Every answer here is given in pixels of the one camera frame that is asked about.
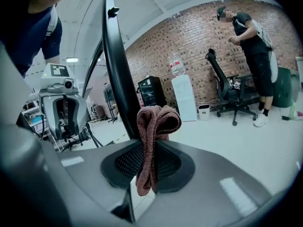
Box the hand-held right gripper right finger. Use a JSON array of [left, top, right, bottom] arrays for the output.
[[130, 140, 270, 227]]

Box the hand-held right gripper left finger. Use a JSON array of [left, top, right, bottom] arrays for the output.
[[0, 44, 145, 227]]

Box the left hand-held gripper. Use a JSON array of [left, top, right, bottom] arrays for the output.
[[39, 63, 88, 141]]

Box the large white whiteboard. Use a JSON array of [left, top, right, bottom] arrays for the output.
[[101, 0, 143, 143]]

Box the brown wiping cloth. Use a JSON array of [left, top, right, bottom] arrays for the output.
[[135, 105, 182, 197]]

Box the white waste bin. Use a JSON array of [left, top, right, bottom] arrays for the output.
[[197, 104, 211, 121]]

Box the person's navy shirt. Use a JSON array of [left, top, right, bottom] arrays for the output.
[[0, 5, 63, 77]]

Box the black glass door cabinet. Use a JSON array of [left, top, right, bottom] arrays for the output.
[[137, 76, 168, 108]]

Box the white water dispenser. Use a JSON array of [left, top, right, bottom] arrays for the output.
[[170, 74, 198, 122]]

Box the black office chair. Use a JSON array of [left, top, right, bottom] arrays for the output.
[[205, 48, 258, 127]]

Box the spare hand-held gripper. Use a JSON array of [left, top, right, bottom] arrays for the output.
[[228, 77, 242, 90]]

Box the clear water bottle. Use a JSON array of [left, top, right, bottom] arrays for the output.
[[168, 52, 186, 77]]

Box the green spray bottle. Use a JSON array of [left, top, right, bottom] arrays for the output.
[[288, 102, 298, 120]]

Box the dark green bin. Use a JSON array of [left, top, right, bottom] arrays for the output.
[[272, 66, 300, 108]]

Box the white cabinet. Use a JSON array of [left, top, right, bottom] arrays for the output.
[[294, 55, 303, 89]]

